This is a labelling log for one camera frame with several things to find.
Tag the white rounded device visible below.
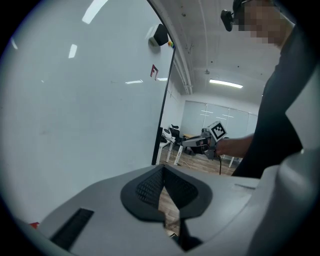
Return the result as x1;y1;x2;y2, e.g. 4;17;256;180
161;128;175;141

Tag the black head camera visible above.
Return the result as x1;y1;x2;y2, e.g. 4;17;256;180
220;9;236;32

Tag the ceiling light strip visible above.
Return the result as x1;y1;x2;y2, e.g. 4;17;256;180
209;78;244;89

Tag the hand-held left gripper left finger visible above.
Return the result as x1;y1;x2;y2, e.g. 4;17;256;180
38;164;183;256

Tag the black framed whiteboard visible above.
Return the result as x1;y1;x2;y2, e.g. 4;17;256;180
1;0;177;230

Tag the black office chair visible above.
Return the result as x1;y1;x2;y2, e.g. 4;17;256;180
169;123;181;143

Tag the small white table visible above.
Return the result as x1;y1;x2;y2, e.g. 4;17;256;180
222;154;243;169

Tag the person's right forearm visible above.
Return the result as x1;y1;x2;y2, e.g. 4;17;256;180
216;133;256;159

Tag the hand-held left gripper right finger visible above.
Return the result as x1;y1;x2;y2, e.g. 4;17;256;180
164;164;260;252

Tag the person's head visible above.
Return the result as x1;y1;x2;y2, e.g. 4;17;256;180
232;0;296;47

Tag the red angular sticker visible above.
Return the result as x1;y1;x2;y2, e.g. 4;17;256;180
149;64;160;81

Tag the person's black shirt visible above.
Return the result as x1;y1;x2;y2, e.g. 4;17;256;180
231;21;316;180

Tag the black whiteboard eraser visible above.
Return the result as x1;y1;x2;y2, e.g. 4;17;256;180
148;23;169;47

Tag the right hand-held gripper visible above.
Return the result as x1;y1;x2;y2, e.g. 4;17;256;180
180;120;228;161

